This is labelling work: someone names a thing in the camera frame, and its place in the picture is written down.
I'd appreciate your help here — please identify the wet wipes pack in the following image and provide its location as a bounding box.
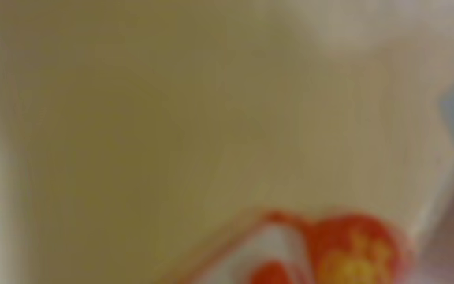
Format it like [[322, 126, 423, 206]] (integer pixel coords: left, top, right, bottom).
[[0, 0, 454, 283]]

